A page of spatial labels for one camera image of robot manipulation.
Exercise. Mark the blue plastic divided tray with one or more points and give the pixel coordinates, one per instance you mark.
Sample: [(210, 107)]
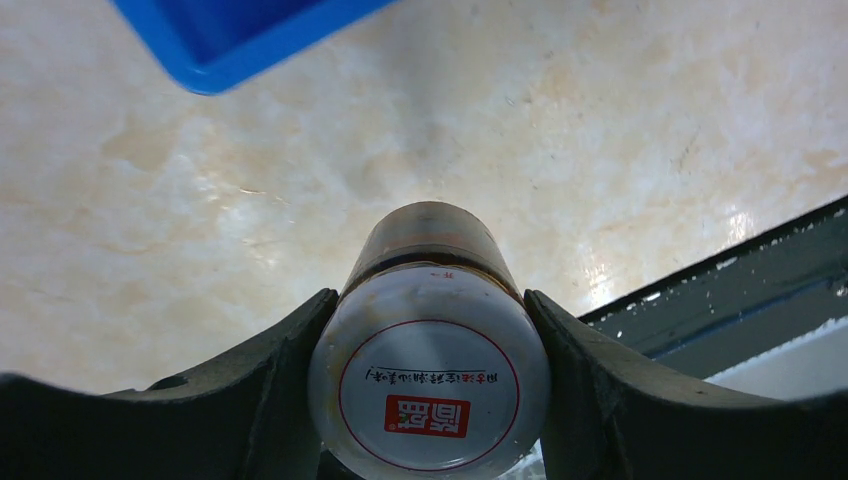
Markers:
[(209, 47)]

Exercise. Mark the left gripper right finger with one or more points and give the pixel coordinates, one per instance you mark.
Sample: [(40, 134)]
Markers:
[(615, 414)]

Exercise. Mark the white-lidded brown spice jar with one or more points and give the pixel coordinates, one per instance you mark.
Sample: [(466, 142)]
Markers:
[(429, 366)]

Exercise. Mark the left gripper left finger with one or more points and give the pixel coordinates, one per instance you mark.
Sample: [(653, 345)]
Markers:
[(242, 414)]

